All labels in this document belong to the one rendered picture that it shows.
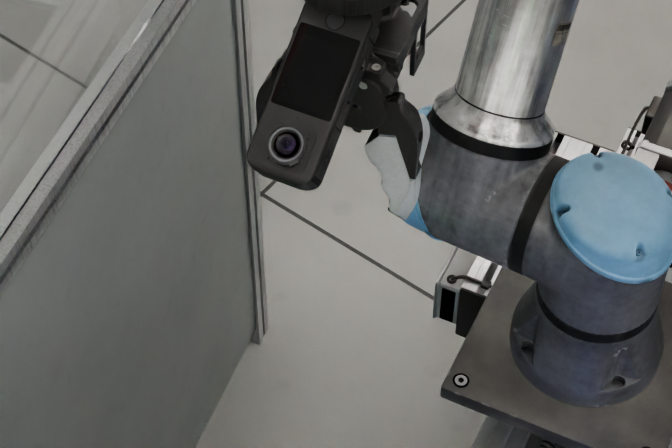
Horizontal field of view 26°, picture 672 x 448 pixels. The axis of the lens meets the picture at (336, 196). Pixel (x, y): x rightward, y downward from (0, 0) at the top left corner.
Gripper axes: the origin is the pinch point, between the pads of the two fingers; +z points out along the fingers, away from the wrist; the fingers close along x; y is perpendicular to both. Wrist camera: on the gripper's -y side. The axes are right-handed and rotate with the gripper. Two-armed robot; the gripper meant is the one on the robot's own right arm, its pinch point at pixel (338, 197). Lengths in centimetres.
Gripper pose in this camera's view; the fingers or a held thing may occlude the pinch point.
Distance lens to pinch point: 101.3
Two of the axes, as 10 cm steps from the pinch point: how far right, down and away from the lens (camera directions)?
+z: 0.0, 6.4, 7.7
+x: -9.3, -2.8, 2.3
